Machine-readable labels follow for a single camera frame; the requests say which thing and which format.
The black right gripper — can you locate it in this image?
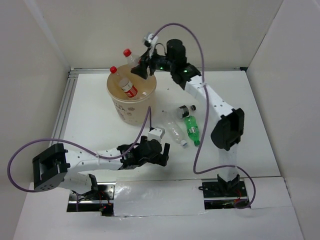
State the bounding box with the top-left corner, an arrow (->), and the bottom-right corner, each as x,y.
131,46 -> 175,80

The small clear bottle red label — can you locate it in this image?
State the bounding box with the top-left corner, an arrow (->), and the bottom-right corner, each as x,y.
123,48 -> 141,69

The large clear bottle red label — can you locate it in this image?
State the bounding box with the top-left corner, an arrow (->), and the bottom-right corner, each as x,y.
110,66 -> 138,99

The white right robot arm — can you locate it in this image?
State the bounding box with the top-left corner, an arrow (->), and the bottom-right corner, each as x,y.
131,39 -> 245,196

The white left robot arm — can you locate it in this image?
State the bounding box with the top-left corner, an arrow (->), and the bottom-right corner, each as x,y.
32,136 -> 170,200

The tan paper bucket bin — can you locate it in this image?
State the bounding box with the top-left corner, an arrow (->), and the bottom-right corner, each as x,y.
106,65 -> 157,125

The long clear bottle white cap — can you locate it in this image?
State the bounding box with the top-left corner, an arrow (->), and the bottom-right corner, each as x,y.
161,110 -> 188,148

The green plastic bottle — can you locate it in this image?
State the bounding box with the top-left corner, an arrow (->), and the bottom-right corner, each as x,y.
184,115 -> 200,147

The small bottle black label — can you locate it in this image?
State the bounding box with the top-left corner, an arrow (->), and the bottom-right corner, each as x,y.
176,105 -> 197,120

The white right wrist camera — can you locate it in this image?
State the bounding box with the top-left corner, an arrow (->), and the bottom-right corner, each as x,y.
143,32 -> 158,50

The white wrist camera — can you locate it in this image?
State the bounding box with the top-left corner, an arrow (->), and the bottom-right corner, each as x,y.
143,32 -> 158,50
147,127 -> 166,143

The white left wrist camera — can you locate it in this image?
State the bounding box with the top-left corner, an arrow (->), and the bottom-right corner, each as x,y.
147,127 -> 166,143

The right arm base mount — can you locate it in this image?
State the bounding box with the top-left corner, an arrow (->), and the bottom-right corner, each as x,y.
198,179 -> 250,210

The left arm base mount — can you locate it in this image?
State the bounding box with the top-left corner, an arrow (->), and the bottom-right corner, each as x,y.
66,174 -> 116,217

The aluminium frame rail left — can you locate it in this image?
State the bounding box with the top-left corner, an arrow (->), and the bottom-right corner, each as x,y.
51,70 -> 79,139

